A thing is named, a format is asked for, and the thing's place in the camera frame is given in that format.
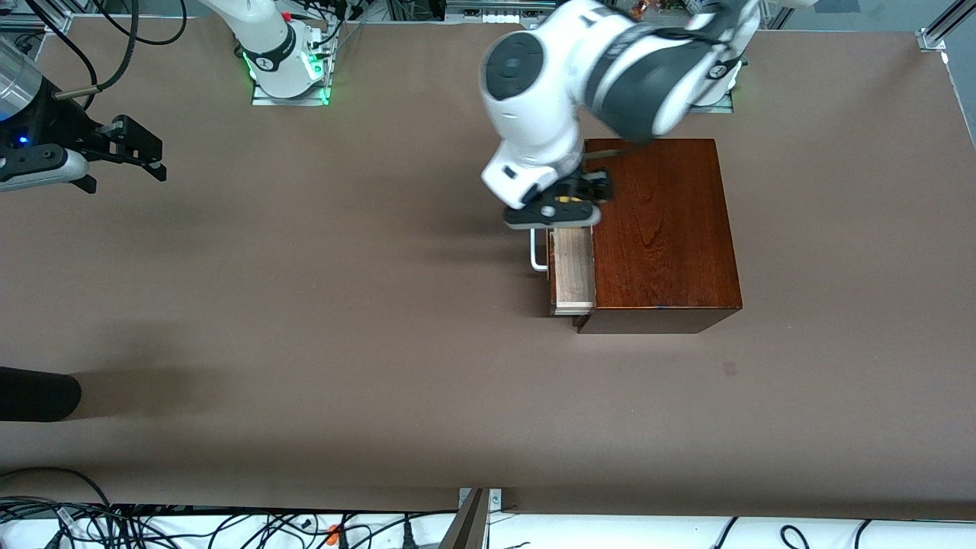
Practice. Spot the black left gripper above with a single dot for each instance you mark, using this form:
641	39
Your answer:
587	185

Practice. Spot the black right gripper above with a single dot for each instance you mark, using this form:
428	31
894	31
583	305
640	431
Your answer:
62	123

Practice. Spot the wooden drawer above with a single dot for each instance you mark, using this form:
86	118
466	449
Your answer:
572	274

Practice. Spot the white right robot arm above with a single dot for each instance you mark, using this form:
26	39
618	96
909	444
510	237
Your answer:
271	46

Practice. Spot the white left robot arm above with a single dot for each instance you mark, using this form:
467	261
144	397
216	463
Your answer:
534	114

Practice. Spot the dark brown wooden cabinet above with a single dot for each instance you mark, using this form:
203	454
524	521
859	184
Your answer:
671	252

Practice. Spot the grey connector strip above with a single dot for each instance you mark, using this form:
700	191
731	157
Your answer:
488	15

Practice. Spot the brown paper table cover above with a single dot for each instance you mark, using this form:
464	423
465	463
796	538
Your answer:
305	305

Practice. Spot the black padded object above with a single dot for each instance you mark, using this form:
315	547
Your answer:
38	393

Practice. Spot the grey metal strut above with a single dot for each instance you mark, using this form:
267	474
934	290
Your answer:
467	530

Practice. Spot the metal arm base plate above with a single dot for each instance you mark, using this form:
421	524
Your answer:
720	109
259	99

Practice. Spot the aluminium frame profile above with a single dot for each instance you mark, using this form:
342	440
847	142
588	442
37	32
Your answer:
936	36
30	23

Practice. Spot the small metal bracket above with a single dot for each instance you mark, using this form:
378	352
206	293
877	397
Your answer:
496	499

